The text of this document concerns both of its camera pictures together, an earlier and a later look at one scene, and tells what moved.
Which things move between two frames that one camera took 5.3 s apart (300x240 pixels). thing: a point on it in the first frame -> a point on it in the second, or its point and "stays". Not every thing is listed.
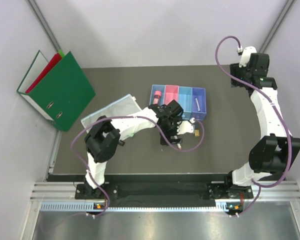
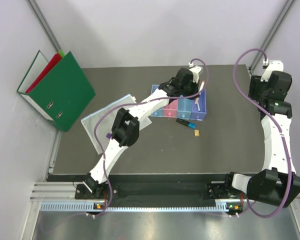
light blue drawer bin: x=185 y=98 stays
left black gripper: x=174 y=133 -> x=195 y=86
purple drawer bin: x=198 y=103 stays
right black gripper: x=236 y=69 -> x=255 y=84
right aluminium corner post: x=284 y=12 stays
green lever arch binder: x=61 y=95 stays
